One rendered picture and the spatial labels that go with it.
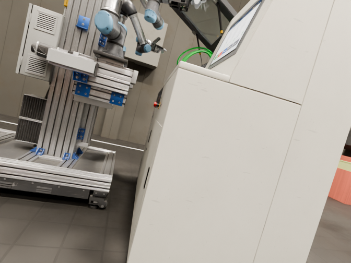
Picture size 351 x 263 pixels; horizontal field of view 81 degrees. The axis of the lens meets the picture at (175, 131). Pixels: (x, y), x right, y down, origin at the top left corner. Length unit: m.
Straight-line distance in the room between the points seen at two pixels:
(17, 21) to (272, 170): 4.55
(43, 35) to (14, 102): 3.01
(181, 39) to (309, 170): 3.91
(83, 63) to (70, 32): 0.43
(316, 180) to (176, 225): 0.69
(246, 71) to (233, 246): 0.79
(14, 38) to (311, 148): 4.58
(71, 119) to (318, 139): 1.57
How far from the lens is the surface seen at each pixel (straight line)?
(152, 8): 1.43
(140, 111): 4.31
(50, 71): 1.74
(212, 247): 1.09
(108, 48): 1.55
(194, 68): 0.88
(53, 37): 1.77
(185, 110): 0.86
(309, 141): 1.13
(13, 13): 4.86
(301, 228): 1.25
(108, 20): 1.46
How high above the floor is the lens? 0.76
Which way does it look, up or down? 4 degrees down
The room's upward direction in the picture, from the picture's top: 15 degrees clockwise
